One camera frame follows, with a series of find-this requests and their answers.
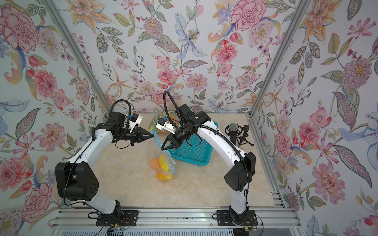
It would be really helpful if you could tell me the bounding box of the yellow mango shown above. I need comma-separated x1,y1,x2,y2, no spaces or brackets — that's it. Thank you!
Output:
159,155,171,174

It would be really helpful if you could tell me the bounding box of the aluminium corner post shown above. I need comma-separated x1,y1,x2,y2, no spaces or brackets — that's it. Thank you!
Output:
248,1,310,119
41,0,110,113

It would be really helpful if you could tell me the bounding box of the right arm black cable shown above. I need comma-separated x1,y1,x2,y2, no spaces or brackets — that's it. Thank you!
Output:
163,90,252,207

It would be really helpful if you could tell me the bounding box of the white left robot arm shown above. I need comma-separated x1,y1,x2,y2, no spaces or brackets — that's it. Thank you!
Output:
55,113,153,217

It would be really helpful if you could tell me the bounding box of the clear zip-top bag green print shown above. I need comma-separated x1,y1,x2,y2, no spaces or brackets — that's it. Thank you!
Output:
149,111,181,135

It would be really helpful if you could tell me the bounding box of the clear zip-top bag blue zipper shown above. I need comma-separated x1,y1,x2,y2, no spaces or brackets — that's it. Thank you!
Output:
148,127,176,182

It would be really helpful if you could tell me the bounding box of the aluminium corner post left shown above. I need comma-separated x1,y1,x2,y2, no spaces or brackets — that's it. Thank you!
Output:
41,0,110,113

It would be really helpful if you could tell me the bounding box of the aluminium corner post right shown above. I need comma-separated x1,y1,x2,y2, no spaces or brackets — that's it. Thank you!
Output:
248,1,310,119

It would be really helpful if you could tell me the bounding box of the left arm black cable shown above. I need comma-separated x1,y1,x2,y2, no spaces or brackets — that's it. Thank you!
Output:
109,99,132,142

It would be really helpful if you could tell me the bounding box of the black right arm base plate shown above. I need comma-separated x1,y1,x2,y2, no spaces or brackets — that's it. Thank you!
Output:
213,209,258,227

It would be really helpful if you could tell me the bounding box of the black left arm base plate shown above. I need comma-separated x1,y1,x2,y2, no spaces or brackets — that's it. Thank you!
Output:
95,210,139,227

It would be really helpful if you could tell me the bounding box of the aluminium front rail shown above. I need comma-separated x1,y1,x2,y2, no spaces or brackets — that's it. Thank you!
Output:
47,206,301,229

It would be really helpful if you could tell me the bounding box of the orange mango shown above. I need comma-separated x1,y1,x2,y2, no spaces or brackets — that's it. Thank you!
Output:
157,173,173,181
148,158,163,172

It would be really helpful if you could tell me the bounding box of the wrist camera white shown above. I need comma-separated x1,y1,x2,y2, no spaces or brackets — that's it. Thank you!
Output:
127,113,143,133
156,117,177,134

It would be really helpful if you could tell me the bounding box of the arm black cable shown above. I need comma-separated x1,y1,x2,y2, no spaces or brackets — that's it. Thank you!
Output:
163,90,252,207
109,99,132,142

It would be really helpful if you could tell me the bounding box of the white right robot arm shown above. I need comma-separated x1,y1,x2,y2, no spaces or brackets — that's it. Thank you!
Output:
156,105,256,221

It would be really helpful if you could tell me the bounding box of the orange mango front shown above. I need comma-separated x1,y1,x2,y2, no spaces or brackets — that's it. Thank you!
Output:
148,158,163,172

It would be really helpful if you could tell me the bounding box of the teal plastic basket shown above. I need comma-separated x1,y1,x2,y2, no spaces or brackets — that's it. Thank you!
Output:
169,135,213,166

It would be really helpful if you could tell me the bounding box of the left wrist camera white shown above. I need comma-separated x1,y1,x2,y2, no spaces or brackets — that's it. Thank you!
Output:
127,113,143,133

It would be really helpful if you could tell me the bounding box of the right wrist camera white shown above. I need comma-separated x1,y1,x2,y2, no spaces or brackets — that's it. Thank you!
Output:
156,117,177,134

